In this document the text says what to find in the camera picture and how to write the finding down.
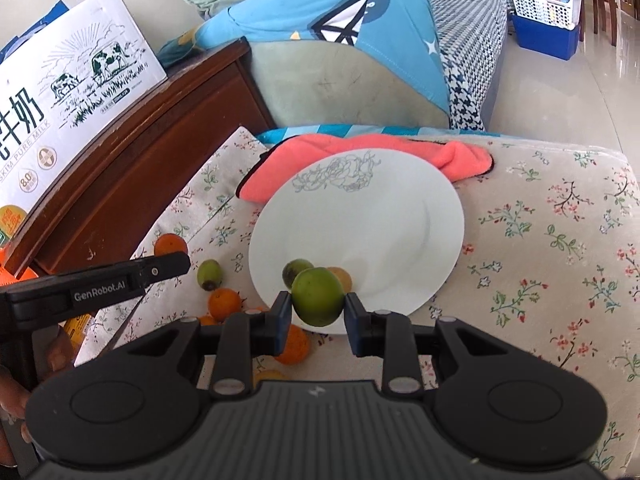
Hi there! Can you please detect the blue plastic bin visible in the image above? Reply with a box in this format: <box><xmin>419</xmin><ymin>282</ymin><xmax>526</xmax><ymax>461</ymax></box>
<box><xmin>510</xmin><ymin>12</ymin><xmax>582</xmax><ymax>61</ymax></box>

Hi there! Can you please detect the large green jujube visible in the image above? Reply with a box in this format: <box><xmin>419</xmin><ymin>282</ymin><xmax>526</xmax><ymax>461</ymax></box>
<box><xmin>291</xmin><ymin>267</ymin><xmax>346</xmax><ymax>328</ymax></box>

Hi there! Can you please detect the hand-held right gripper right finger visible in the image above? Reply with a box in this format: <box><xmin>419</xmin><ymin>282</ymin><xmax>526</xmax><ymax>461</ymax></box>
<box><xmin>344</xmin><ymin>292</ymin><xmax>521</xmax><ymax>396</ymax></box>

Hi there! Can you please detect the person's left hand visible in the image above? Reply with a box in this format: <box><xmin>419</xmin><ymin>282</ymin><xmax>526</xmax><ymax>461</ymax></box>
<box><xmin>0</xmin><ymin>327</ymin><xmax>76</xmax><ymax>443</ymax></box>

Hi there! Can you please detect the grey-green sofa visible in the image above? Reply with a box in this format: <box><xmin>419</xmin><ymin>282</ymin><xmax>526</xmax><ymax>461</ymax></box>
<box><xmin>249</xmin><ymin>40</ymin><xmax>451</xmax><ymax>128</ymax></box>

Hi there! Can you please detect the green jujube with dark spot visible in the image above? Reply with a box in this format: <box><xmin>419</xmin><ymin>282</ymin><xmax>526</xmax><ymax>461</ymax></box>
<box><xmin>281</xmin><ymin>259</ymin><xmax>315</xmax><ymax>291</ymax></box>

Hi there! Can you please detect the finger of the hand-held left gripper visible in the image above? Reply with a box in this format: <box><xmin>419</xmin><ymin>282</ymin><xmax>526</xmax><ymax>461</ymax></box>
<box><xmin>131</xmin><ymin>252</ymin><xmax>191</xmax><ymax>292</ymax></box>

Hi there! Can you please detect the houndstooth sofa cover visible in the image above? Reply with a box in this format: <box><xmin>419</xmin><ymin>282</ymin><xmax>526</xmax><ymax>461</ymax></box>
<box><xmin>420</xmin><ymin>0</ymin><xmax>516</xmax><ymax>132</ymax></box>

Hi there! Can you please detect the green jujube with dark tip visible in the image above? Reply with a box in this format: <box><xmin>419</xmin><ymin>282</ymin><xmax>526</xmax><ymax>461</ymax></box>
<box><xmin>196</xmin><ymin>259</ymin><xmax>222</xmax><ymax>292</ymax></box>

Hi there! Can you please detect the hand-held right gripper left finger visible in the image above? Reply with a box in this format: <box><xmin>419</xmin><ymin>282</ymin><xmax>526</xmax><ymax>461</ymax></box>
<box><xmin>120</xmin><ymin>291</ymin><xmax>293</xmax><ymax>400</ymax></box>

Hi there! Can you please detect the blue patterned blanket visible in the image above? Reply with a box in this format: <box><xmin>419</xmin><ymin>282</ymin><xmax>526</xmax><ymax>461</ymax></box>
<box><xmin>159</xmin><ymin>0</ymin><xmax>451</xmax><ymax>117</ymax></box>

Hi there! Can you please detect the white milk carton box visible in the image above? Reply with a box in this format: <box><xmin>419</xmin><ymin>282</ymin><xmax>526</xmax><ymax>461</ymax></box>
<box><xmin>0</xmin><ymin>0</ymin><xmax>168</xmax><ymax>247</ymax></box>

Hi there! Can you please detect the pink towel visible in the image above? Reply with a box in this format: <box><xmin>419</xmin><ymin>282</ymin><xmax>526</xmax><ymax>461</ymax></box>
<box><xmin>240</xmin><ymin>134</ymin><xmax>493</xmax><ymax>203</ymax></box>

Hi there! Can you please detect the blue carton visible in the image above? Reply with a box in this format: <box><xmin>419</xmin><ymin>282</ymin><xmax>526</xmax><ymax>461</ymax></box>
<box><xmin>0</xmin><ymin>2</ymin><xmax>71</xmax><ymax>60</ymax></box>

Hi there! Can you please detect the white floral print plate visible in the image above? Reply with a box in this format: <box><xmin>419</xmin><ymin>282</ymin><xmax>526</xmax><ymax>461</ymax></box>
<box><xmin>248</xmin><ymin>149</ymin><xmax>465</xmax><ymax>335</ymax></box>

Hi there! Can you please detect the white plastic basket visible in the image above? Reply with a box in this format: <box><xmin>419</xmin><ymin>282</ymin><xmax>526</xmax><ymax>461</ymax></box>
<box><xmin>505</xmin><ymin>0</ymin><xmax>584</xmax><ymax>31</ymax></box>

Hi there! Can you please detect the floral table cloth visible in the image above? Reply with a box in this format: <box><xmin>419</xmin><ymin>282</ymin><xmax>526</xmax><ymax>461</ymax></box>
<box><xmin>75</xmin><ymin>127</ymin><xmax>640</xmax><ymax>480</ymax></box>

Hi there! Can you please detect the yellow packet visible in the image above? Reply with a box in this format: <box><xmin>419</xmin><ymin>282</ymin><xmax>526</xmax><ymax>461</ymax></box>
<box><xmin>62</xmin><ymin>314</ymin><xmax>95</xmax><ymax>348</ymax></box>

